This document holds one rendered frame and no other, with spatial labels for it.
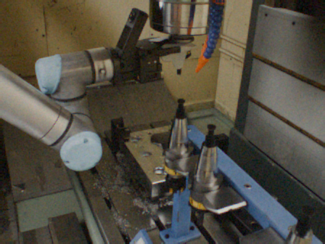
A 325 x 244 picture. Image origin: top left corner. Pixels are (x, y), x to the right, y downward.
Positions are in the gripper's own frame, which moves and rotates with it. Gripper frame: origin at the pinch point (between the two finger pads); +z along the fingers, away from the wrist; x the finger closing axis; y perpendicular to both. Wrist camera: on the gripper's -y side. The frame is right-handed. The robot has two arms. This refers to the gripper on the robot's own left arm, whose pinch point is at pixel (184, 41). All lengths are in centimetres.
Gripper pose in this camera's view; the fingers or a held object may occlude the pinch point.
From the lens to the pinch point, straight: 88.6
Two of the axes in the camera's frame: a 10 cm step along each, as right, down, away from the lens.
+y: 0.1, 8.8, 4.8
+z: 8.7, -2.4, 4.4
